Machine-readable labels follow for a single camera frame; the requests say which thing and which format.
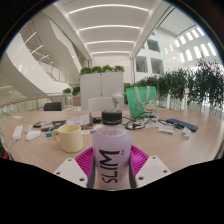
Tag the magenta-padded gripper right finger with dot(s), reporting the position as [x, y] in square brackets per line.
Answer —
[139, 160]

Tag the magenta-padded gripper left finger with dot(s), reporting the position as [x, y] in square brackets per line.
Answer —
[84, 160]

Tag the pink drink bottle black cap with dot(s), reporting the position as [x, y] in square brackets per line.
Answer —
[111, 146]

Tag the pale yellow mug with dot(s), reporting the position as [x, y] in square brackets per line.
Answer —
[71, 138]

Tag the colourful sticker card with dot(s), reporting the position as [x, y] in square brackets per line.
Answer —
[87, 131]

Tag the white packet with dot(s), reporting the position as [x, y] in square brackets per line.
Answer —
[186, 132]
[166, 129]

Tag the black wallet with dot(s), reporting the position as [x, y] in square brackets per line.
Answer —
[97, 120]

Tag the small blue item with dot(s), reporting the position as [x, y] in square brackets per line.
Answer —
[49, 134]

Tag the black flat device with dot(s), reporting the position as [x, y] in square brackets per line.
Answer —
[59, 124]

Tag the dark blue flat notebook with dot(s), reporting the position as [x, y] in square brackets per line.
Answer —
[182, 125]

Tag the white computer mouse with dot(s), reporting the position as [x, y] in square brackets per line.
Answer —
[33, 135]

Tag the white chair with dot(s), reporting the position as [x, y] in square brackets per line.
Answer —
[99, 104]

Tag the green tote bag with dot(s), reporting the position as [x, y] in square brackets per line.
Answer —
[141, 101]

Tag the dark red phone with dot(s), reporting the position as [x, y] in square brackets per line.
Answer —
[37, 124]

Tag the black chair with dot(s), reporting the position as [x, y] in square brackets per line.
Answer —
[52, 106]

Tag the small white block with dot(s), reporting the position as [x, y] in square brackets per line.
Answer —
[28, 129]

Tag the clear shaker bottle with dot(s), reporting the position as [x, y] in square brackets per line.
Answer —
[117, 100]

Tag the small potted plant planter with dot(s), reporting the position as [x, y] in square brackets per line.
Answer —
[76, 90]

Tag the white power strip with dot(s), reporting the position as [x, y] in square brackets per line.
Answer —
[17, 132]

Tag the white cabinet topped with plants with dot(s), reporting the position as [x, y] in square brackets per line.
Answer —
[101, 86]

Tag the white paper slip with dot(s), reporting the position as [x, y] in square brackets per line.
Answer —
[17, 117]

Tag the wood-topped glass railing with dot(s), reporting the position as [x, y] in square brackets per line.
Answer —
[23, 104]

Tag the row of green hedge plants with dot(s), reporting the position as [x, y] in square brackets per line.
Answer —
[200, 83]

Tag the ceiling light strips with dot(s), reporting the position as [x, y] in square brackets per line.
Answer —
[108, 26]

